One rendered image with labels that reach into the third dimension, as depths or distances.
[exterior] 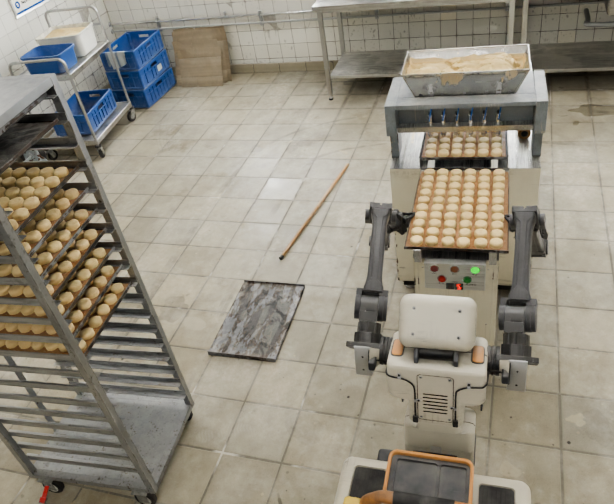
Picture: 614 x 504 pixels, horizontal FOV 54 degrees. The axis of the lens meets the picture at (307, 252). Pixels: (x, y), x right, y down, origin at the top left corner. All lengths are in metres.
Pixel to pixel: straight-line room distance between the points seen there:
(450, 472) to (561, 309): 1.91
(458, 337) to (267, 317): 1.99
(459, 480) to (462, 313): 0.45
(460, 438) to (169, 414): 1.54
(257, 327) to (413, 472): 1.91
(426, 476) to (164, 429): 1.57
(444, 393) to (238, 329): 1.94
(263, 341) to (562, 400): 1.55
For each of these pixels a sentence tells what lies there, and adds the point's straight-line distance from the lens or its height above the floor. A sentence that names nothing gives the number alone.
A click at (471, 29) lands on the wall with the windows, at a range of 6.25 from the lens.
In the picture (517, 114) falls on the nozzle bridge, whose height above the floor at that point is 1.08.
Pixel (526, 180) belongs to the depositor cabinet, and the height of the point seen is 0.77.
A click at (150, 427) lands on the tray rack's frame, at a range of 3.07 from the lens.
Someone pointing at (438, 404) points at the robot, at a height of 0.98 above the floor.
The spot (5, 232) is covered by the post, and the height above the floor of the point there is 1.54.
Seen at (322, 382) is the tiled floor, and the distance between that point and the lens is 3.18.
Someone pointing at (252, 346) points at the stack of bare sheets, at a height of 0.02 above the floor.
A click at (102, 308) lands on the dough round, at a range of 2.45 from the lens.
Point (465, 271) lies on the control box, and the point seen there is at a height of 0.80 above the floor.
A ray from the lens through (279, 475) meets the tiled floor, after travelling 2.91.
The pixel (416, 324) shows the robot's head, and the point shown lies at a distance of 1.71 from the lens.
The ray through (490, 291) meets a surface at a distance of 2.61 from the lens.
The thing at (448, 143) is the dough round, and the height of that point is 0.91.
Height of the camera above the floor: 2.44
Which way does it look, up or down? 38 degrees down
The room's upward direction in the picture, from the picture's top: 11 degrees counter-clockwise
